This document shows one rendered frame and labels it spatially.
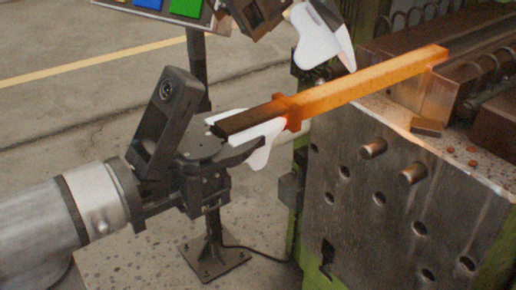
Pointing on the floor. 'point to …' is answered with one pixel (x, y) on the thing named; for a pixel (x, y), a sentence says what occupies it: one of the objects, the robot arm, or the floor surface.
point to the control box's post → (196, 55)
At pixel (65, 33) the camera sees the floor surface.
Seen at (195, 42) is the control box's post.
